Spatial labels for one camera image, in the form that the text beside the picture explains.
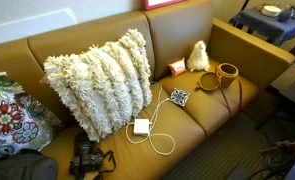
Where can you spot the woven round basket bag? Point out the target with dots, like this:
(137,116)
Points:
(227,77)

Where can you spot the black camera bag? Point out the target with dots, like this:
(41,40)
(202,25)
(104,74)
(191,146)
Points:
(20,166)

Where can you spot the blue patterned tile coaster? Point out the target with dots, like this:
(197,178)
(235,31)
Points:
(179,97)

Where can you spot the white round bowl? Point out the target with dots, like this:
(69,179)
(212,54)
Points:
(271,11)

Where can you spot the black DSLR camera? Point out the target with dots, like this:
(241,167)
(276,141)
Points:
(85,156)

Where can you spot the dark kettle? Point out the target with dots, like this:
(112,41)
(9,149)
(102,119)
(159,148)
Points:
(284,15)

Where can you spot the orange wipes packet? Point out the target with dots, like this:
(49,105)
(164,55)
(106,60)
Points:
(177,67)

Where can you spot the white fluffy plush toy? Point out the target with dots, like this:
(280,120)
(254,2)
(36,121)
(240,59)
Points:
(198,58)

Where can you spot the white power adapter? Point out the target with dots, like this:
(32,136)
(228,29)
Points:
(141,126)

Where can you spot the red framed picture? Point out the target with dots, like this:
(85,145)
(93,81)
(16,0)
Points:
(160,2)

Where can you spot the floral patterned pillow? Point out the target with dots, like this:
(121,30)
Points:
(7,120)
(0,85)

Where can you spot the cream shaggy pillow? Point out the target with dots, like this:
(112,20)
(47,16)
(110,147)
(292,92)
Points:
(97,86)

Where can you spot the table with blue cloth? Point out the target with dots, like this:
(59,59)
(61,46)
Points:
(270,28)

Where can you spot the mustard leather couch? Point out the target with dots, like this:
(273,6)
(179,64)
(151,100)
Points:
(187,126)

